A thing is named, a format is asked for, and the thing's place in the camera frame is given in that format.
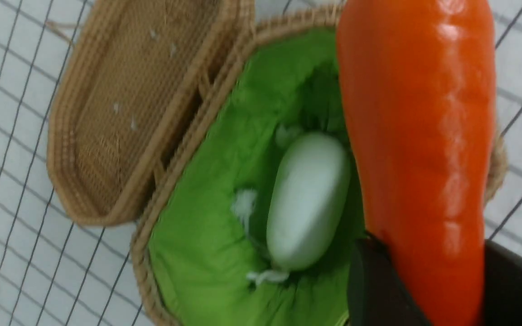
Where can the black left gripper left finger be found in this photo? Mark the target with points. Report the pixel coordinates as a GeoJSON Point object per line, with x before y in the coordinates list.
{"type": "Point", "coordinates": [376, 295]}

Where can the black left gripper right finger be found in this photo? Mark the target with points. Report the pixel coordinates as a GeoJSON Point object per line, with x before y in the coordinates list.
{"type": "Point", "coordinates": [503, 286]}

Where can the white toy radish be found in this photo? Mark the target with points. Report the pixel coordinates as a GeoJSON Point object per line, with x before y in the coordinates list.
{"type": "Point", "coordinates": [308, 199]}

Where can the orange toy carrot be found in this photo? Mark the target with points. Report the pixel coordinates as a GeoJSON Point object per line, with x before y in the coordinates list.
{"type": "Point", "coordinates": [417, 79]}

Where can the woven wicker basket green lining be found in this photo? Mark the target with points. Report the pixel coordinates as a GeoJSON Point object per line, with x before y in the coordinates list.
{"type": "Point", "coordinates": [200, 253]}

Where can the woven wicker basket lid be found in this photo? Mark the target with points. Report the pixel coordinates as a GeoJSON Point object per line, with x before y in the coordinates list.
{"type": "Point", "coordinates": [139, 72]}

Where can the white checkered tablecloth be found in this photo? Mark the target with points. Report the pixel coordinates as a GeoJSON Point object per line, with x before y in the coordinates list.
{"type": "Point", "coordinates": [55, 273]}

